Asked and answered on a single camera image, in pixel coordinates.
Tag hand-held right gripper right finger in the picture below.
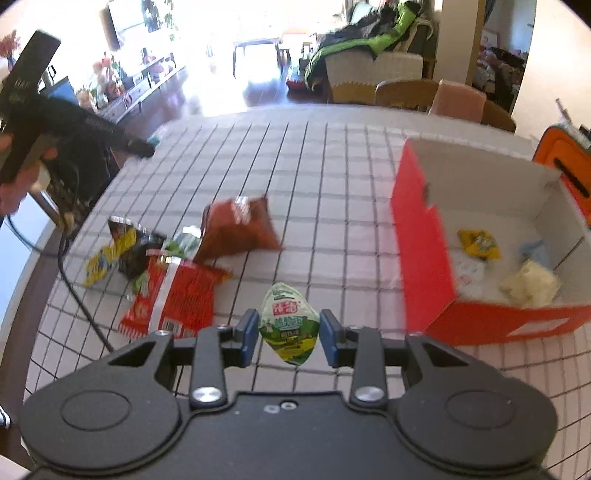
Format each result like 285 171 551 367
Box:
320 308 479 410

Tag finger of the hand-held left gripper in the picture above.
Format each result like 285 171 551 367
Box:
83 110 156 159

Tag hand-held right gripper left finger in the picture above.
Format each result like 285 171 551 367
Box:
108 308 260 410

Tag green white snack packet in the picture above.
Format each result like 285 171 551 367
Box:
259 282 321 366

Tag red striped snack packet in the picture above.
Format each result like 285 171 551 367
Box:
117 249 233 337

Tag dark red snack packet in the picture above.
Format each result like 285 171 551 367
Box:
194 195 283 265

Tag black snack packet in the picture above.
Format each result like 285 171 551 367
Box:
107 217 167 280

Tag red cardboard box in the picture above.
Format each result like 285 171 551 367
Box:
392 137 591 347

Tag long yellow snack packet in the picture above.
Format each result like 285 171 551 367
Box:
83 229 139 288

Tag white packet red label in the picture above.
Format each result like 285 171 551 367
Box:
455 258 485 284

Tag small yellow snack packet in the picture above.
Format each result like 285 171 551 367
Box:
458 229 502 260

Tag cream snack packet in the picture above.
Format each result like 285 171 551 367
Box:
499 260 563 308

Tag person's left hand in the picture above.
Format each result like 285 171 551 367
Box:
0 148 59 217

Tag TV cabinet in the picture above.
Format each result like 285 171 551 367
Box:
99 55 188 121

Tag red flowers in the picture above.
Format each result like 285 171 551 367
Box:
92 52 124 95

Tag television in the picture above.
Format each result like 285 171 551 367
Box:
107 0 155 49

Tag green houseplant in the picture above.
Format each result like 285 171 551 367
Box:
141 0 178 33

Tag checkered tablecloth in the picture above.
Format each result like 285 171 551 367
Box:
28 108 591 462

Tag coffee table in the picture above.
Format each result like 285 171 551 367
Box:
233 39 280 77

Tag wooden chair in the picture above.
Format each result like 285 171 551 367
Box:
375 79 517 132

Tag black green jacket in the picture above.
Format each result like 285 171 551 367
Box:
305 0 432 90

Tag cream crocheted sofa cover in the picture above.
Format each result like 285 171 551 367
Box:
325 52 423 103

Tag pink cloth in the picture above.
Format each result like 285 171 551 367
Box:
429 79 488 125

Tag orange tissue box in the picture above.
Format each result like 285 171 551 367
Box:
532 124 591 227

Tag sofa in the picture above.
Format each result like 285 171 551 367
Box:
305 0 437 104

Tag black cable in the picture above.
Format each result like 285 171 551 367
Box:
4 157 114 354

